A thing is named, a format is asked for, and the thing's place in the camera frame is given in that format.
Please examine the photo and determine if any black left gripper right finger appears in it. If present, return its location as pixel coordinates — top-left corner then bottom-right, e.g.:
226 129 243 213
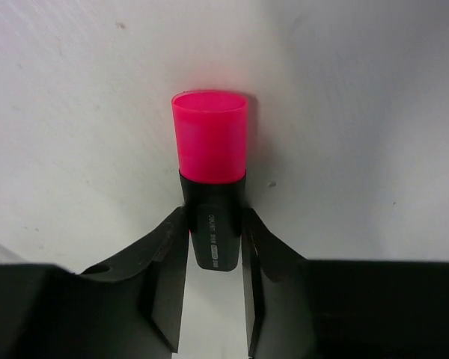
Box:
242 209 449 358

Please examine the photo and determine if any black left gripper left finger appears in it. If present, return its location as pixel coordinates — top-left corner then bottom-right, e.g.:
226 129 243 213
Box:
0 208 189 358

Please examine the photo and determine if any pink black highlighter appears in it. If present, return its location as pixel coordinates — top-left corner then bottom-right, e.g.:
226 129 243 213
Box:
171 90 248 271

